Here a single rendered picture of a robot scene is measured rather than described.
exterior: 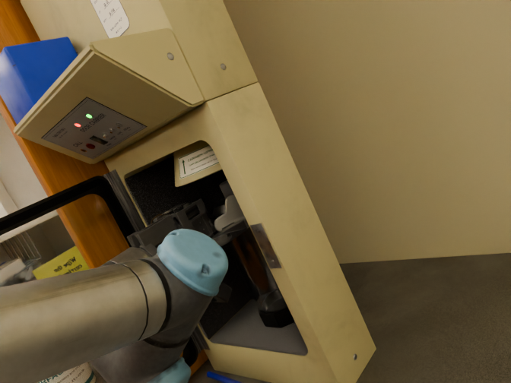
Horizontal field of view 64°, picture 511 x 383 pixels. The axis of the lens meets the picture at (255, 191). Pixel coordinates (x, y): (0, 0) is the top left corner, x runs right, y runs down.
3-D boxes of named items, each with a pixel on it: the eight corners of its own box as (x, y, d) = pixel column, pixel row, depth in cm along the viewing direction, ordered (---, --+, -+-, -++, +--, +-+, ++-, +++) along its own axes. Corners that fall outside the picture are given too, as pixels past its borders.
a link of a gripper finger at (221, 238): (246, 221, 63) (195, 248, 61) (250, 229, 63) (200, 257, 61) (237, 218, 68) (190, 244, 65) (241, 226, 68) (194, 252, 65)
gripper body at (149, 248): (205, 196, 63) (143, 233, 55) (229, 244, 65) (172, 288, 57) (179, 204, 69) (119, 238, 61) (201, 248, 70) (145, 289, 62)
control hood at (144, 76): (103, 160, 75) (76, 109, 73) (207, 101, 52) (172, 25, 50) (42, 185, 67) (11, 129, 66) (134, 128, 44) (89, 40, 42)
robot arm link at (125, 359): (172, 374, 41) (103, 302, 44) (134, 441, 45) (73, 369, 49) (217, 340, 48) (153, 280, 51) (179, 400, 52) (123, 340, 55)
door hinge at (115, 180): (202, 348, 82) (109, 172, 75) (210, 349, 80) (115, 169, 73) (197, 353, 81) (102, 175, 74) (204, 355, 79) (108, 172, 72)
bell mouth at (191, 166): (223, 158, 83) (212, 133, 82) (288, 134, 70) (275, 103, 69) (157, 194, 71) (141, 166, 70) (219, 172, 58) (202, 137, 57)
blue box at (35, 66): (74, 109, 72) (48, 61, 71) (96, 89, 65) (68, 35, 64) (17, 127, 65) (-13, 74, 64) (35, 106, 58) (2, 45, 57)
